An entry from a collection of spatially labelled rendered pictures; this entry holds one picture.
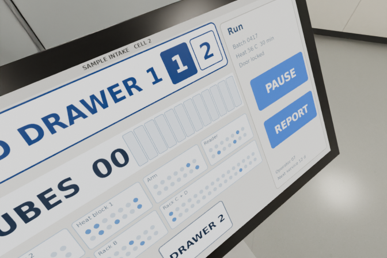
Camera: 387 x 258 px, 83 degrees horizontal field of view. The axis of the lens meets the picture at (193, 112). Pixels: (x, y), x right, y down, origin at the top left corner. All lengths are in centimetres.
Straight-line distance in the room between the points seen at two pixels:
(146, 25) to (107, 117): 10
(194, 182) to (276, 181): 13
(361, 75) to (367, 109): 36
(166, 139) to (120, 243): 12
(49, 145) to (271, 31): 27
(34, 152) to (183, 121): 14
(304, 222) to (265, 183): 112
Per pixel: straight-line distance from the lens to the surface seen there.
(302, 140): 37
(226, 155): 28
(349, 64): 236
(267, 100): 31
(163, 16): 24
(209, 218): 30
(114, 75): 22
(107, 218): 26
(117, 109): 22
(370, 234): 159
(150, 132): 23
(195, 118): 25
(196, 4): 26
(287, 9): 34
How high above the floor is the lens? 131
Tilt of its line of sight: 54 degrees down
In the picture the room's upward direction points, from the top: 2 degrees counter-clockwise
